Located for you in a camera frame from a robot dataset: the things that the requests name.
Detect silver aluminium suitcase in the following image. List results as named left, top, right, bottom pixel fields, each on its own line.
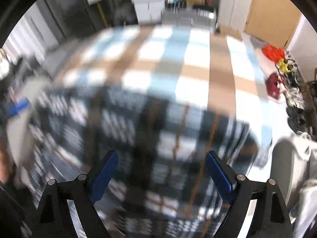
left=161, top=8, right=217, bottom=33

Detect orange red cloth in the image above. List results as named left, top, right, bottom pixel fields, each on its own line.
left=262, top=45, right=285, bottom=63

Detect yellow black shoes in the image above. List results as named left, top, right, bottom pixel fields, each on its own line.
left=275, top=59, right=294, bottom=74

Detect dark plaid fleece-lined garment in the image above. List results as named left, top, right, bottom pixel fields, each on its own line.
left=28, top=86, right=249, bottom=237

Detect white cabinet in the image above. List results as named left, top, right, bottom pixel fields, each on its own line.
left=218, top=0, right=252, bottom=33

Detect red sneakers pair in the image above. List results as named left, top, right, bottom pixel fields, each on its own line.
left=265, top=72, right=287, bottom=100

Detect brown wooden door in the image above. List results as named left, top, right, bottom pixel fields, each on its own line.
left=244, top=0, right=301, bottom=48

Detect checkered blue brown bedspread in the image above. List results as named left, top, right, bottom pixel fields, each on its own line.
left=56, top=25, right=272, bottom=167

